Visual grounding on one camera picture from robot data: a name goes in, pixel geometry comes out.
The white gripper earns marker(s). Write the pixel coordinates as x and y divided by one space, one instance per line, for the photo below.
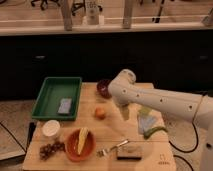
124 110

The orange apple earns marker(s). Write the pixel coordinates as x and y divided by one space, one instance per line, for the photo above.
100 113

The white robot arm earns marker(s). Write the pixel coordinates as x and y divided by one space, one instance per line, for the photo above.
194 108

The green plastic cup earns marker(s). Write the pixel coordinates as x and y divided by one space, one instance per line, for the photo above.
144 111

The white paper cup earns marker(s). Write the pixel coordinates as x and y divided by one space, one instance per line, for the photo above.
51 129

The green pepper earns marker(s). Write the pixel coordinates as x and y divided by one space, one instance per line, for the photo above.
147 134

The dark red bowl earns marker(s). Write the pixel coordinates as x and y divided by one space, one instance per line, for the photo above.
102 88

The yellow corn cob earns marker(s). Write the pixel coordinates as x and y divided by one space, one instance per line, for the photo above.
81 139

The silver fork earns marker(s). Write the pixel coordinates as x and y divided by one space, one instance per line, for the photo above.
106 151

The orange bowl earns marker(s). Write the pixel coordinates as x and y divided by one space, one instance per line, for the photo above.
71 146

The grey blue sponge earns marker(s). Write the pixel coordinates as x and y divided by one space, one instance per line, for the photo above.
65 106

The green plastic tray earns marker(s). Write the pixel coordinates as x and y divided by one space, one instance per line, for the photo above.
52 92

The bunch of dark grapes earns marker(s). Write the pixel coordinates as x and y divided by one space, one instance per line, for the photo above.
48 150

